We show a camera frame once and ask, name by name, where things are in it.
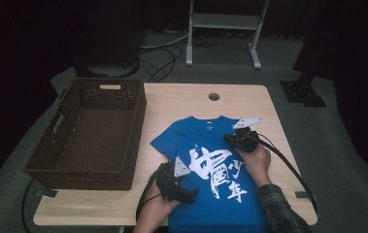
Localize white floor cable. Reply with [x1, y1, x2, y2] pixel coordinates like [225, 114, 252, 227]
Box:
[139, 32, 189, 50]

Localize white metal stand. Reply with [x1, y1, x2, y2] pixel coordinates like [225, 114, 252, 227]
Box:
[185, 0, 271, 70]

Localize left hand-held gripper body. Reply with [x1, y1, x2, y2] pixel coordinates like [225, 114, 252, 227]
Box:
[155, 156, 192, 203]

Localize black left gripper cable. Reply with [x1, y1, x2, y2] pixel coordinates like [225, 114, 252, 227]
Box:
[135, 162, 166, 222]

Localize dark round stand base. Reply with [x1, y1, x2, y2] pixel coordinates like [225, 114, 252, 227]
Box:
[74, 56, 143, 79]

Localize person's left hand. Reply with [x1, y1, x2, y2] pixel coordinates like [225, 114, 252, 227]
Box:
[132, 183, 182, 233]

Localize brown wicker basket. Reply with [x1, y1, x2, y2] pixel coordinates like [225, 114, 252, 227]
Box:
[22, 77, 148, 191]

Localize black floor cables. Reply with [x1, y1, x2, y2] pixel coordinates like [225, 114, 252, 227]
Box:
[137, 33, 225, 83]

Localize blue t-shirt with white print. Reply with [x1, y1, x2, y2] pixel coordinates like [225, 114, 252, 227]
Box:
[150, 115, 271, 233]

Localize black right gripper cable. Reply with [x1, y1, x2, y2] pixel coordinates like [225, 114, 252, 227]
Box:
[251, 130, 319, 216]

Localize black cable under table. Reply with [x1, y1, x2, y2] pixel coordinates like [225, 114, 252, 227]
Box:
[20, 179, 36, 233]

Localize person's right hand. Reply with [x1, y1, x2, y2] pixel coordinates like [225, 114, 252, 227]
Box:
[235, 144, 273, 188]

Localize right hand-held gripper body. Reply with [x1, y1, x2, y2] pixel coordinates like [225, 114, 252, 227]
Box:
[229, 117, 264, 154]

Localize black tape piece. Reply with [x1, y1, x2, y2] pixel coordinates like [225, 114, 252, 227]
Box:
[35, 187, 59, 199]
[294, 190, 318, 199]

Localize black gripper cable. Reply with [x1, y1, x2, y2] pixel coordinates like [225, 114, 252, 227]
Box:
[135, 162, 166, 222]
[251, 130, 319, 216]

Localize black stand base plate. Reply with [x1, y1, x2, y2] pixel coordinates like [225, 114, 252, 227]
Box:
[279, 80, 328, 109]

